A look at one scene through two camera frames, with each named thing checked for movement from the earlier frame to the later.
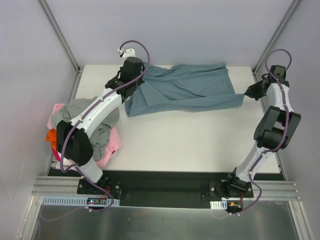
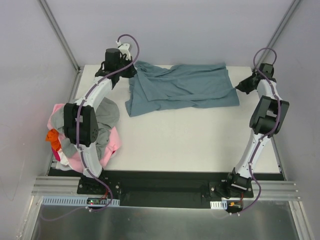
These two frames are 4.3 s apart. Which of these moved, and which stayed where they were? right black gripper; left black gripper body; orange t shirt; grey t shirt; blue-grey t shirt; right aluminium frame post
Moved: left black gripper body; right black gripper
Stayed: grey t shirt; orange t shirt; blue-grey t shirt; right aluminium frame post
